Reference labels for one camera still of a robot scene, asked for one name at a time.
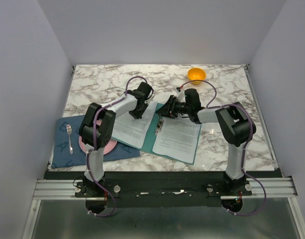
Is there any chrome folder clip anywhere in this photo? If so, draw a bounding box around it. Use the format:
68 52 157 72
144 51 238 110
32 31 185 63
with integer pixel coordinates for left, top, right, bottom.
155 119 164 135

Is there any teal folder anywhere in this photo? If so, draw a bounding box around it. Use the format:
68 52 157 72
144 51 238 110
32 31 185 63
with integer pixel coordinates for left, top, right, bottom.
112 96 202 164

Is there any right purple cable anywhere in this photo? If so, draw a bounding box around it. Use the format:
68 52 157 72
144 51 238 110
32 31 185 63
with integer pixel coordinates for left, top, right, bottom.
177 80 267 217

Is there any pink plate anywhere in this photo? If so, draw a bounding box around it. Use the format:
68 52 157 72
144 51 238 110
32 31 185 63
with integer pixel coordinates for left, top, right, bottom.
78 120 118 155

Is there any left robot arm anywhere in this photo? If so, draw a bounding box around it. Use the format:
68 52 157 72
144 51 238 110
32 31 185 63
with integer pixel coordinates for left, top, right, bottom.
79 81 153 197

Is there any silver fork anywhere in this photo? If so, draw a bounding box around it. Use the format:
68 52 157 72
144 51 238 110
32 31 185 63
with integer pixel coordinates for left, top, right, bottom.
66 124 73 154

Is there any aluminium rail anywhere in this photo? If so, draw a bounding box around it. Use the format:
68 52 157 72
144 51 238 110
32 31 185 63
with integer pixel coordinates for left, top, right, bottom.
33 177 298 200

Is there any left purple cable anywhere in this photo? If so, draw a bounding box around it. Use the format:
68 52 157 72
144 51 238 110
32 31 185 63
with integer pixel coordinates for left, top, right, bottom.
85 76 117 218

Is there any blue letter placemat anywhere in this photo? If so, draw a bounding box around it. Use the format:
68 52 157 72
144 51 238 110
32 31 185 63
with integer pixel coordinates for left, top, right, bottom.
51 115 140 169

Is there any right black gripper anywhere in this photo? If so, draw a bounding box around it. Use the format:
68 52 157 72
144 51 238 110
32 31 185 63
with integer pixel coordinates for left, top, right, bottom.
155 95 191 120

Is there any black mounting base bar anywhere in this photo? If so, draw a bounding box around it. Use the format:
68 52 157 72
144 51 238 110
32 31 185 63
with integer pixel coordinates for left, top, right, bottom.
44 170 254 209

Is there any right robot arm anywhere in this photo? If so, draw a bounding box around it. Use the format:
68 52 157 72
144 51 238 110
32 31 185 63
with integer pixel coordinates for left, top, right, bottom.
156 89 256 195

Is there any orange bowl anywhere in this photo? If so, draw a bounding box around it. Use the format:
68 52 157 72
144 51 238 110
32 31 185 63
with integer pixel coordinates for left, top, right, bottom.
187 67 207 85

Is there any purple cable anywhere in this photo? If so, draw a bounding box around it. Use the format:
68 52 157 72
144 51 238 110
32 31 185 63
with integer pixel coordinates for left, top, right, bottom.
85 76 117 218
177 80 267 217

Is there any printed paper sheet bottom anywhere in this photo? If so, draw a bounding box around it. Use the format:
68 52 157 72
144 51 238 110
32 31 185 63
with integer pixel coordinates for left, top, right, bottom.
152 117 201 164

